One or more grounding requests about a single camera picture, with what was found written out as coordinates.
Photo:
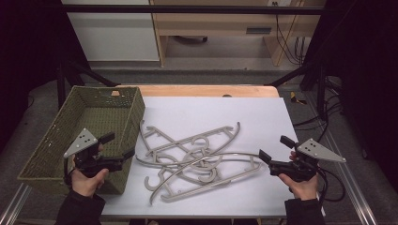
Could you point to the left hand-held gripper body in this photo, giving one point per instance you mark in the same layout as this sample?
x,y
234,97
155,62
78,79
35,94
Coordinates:
x,y
82,143

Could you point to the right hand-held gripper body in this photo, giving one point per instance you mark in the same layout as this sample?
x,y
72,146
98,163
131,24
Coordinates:
x,y
316,151

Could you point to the green woven basket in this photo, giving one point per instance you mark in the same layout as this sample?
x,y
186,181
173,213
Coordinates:
x,y
94,115

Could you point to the person's right hand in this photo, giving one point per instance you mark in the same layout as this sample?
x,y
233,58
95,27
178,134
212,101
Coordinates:
x,y
303,189

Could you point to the person's left hand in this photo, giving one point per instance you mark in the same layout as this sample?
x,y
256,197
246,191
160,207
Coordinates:
x,y
87,186

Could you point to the white table sheet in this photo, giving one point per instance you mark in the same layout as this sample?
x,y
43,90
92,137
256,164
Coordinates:
x,y
250,118

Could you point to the yellow and black tool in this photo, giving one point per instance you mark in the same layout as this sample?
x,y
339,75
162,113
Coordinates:
x,y
294,98

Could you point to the black metal stand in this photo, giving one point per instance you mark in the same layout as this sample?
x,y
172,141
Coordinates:
x,y
320,90
61,84

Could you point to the dark curtain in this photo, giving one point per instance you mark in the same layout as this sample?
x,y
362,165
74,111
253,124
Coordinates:
x,y
366,62
28,47

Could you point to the white cabinet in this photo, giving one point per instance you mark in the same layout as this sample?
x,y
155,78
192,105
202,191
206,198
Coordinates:
x,y
115,34

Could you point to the grey desk label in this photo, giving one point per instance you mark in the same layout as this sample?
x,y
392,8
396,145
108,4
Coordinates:
x,y
258,30

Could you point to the light wooden desk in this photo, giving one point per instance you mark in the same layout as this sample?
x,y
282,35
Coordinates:
x,y
219,23

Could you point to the aluminium rail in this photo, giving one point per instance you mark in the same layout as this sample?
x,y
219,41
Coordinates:
x,y
12,206
353,187

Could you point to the black horizontal frame bar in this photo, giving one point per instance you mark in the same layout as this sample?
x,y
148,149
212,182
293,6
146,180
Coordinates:
x,y
187,9

